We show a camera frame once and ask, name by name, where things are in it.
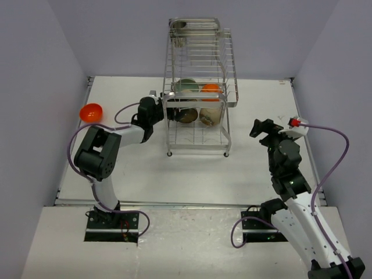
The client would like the green bowl in rack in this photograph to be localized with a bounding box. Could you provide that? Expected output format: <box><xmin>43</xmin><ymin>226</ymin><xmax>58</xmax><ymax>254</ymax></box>
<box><xmin>174</xmin><ymin>78</ymin><xmax>199</xmax><ymax>92</ymax></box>

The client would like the metal utensil cup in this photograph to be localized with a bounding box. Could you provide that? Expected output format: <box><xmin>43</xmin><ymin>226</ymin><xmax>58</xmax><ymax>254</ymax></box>
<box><xmin>170</xmin><ymin>21</ymin><xmax>187</xmax><ymax>48</ymax></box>

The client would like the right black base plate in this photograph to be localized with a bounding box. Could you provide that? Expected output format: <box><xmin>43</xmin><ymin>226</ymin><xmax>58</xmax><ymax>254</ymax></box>
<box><xmin>241</xmin><ymin>206</ymin><xmax>287</xmax><ymax>243</ymax></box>

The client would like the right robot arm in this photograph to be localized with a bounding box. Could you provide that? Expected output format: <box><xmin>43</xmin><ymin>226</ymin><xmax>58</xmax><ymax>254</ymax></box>
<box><xmin>249</xmin><ymin>117</ymin><xmax>365</xmax><ymax>278</ymax></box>

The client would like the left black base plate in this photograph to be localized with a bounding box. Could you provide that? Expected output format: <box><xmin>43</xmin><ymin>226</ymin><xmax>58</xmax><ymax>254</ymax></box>
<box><xmin>84</xmin><ymin>210</ymin><xmax>139</xmax><ymax>244</ymax></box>

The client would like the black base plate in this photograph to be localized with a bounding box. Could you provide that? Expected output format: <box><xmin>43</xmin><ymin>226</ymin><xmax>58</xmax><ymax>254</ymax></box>
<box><xmin>241</xmin><ymin>206</ymin><xmax>287</xmax><ymax>243</ymax></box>
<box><xmin>84</xmin><ymin>210</ymin><xmax>139</xmax><ymax>244</ymax></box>

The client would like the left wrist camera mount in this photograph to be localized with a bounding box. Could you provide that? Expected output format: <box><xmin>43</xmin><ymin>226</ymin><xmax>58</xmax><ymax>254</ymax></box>
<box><xmin>149</xmin><ymin>90</ymin><xmax>157</xmax><ymax>97</ymax></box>

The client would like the cream beige bowl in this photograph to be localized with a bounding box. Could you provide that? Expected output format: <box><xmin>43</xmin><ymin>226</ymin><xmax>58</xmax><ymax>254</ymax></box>
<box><xmin>175</xmin><ymin>89</ymin><xmax>198</xmax><ymax>102</ymax></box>

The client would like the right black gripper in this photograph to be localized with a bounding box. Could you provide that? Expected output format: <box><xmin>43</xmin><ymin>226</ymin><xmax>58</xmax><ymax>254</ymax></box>
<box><xmin>250</xmin><ymin>119</ymin><xmax>298</xmax><ymax>174</ymax></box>

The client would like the orange bowl on table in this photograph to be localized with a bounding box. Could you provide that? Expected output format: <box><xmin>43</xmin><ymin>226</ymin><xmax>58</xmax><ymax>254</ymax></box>
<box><xmin>79</xmin><ymin>103</ymin><xmax>103</xmax><ymax>123</ymax></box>

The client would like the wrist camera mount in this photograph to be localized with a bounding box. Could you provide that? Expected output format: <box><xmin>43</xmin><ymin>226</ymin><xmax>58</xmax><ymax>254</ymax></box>
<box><xmin>149</xmin><ymin>90</ymin><xmax>157</xmax><ymax>97</ymax></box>
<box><xmin>278</xmin><ymin>116</ymin><xmax>309</xmax><ymax>139</ymax></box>

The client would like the metal two-tier dish rack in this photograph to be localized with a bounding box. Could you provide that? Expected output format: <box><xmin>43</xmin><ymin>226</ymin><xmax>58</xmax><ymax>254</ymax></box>
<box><xmin>162</xmin><ymin>17</ymin><xmax>239</xmax><ymax>158</ymax></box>

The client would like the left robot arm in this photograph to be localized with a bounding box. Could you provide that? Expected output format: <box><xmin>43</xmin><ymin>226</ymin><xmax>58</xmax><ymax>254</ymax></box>
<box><xmin>67</xmin><ymin>96</ymin><xmax>183</xmax><ymax>228</ymax></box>

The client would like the orange bowl in rack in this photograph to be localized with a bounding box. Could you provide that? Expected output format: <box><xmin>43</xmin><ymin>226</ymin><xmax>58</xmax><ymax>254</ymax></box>
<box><xmin>201</xmin><ymin>84</ymin><xmax>223</xmax><ymax>102</ymax></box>

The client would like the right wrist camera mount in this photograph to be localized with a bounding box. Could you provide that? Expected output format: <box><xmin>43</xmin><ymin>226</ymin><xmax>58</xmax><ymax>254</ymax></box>
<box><xmin>278</xmin><ymin>116</ymin><xmax>309</xmax><ymax>139</ymax></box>

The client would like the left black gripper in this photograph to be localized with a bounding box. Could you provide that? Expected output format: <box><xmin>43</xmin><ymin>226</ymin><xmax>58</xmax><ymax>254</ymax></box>
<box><xmin>149</xmin><ymin>94</ymin><xmax>189</xmax><ymax>126</ymax></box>

